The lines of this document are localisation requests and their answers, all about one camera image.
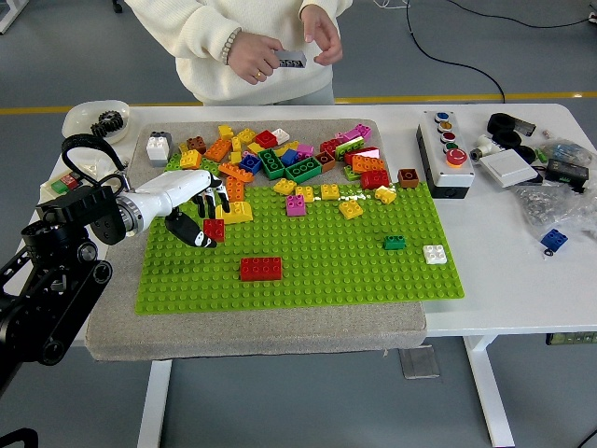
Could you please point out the person's right forearm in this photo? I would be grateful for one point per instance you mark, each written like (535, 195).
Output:
(205, 32)

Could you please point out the small clear-lidded black box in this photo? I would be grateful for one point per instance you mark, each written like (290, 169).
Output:
(526, 127)

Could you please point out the red square brick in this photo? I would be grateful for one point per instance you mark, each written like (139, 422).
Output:
(215, 229)
(266, 138)
(330, 147)

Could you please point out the white and grey brick stack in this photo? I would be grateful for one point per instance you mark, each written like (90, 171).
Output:
(157, 149)

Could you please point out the person's left hand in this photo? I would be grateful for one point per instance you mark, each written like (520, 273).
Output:
(326, 32)

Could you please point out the clear bag of screws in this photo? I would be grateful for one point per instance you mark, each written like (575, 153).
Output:
(541, 205)

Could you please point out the white furniture frame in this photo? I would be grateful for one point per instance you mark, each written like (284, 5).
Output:
(9, 18)

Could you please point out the pink brick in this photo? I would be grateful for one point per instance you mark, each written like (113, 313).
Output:
(347, 136)
(305, 150)

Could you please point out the red two-by-four brick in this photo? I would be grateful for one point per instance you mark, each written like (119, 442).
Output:
(261, 269)

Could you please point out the orange long curved brick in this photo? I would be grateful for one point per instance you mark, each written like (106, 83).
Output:
(235, 172)

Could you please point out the glossy red brick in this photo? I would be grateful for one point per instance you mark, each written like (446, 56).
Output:
(374, 179)

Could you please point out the blue square brick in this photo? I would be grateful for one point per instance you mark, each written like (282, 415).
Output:
(289, 157)
(554, 238)
(250, 164)

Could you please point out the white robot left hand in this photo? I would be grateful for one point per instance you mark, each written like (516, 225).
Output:
(177, 189)

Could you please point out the white flat wall switch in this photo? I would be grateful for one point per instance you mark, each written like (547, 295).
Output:
(508, 169)

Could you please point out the grey metal floor plate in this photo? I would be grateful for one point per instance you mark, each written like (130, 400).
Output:
(420, 364)

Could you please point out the brown square brick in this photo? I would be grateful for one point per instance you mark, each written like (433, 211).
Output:
(196, 144)
(407, 178)

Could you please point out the green studded baseplate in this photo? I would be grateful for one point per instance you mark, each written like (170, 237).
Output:
(326, 280)

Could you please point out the black power adapter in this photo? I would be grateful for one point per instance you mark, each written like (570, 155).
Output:
(566, 172)

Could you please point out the brown hollow brick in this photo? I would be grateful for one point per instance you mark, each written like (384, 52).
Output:
(325, 162)

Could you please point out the white pushbutton control box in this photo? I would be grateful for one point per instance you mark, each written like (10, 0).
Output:
(450, 176)

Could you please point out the green hollow brick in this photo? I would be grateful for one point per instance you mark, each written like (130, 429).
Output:
(305, 177)
(275, 173)

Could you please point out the black rubber tire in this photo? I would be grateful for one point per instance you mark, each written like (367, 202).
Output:
(490, 123)
(533, 154)
(496, 139)

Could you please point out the long red sloped brick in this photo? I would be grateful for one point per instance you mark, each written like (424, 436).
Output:
(364, 154)

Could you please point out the yellow square brick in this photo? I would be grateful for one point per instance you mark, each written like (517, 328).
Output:
(304, 193)
(350, 209)
(284, 186)
(190, 159)
(329, 192)
(385, 195)

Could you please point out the person's right hand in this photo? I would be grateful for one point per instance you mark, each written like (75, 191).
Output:
(254, 56)

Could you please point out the person's left forearm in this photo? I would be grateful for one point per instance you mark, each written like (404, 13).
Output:
(326, 4)

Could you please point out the light grey studded brick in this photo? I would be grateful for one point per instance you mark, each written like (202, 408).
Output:
(291, 60)

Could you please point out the white square brick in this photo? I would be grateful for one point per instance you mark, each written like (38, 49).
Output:
(434, 255)
(281, 135)

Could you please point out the black chair caster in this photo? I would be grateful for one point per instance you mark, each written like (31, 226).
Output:
(117, 4)

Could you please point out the white cylinder metal tip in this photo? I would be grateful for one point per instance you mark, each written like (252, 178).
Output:
(485, 148)

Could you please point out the person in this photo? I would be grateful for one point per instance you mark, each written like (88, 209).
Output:
(261, 18)

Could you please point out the lime green long brick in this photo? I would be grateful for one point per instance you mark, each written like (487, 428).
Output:
(347, 148)

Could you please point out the clear bag blue parts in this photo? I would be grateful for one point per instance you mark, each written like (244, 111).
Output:
(566, 150)

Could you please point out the grey-brown fabric mat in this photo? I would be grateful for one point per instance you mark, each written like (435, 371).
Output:
(261, 333)

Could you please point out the yellow arched brick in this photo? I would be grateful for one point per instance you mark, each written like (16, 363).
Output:
(238, 214)

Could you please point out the orange two-by-four brick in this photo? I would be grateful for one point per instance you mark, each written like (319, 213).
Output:
(218, 149)
(368, 164)
(237, 189)

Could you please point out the black metal gears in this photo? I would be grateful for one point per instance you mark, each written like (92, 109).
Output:
(107, 123)

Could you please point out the white red-green switch box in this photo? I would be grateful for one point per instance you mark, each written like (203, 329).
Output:
(46, 187)

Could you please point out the small yellow brick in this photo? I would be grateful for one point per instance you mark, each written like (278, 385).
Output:
(226, 131)
(255, 148)
(246, 136)
(237, 144)

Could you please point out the white plastic bowl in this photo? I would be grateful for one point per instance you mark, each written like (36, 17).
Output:
(77, 119)

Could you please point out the white printed tube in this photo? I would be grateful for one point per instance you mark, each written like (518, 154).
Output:
(105, 164)

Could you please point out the white table leg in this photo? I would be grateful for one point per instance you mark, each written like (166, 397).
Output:
(492, 401)
(154, 406)

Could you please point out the green plastic connector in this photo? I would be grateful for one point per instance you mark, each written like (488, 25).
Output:
(541, 155)

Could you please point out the small dark green brick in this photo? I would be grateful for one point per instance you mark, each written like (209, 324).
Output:
(394, 242)

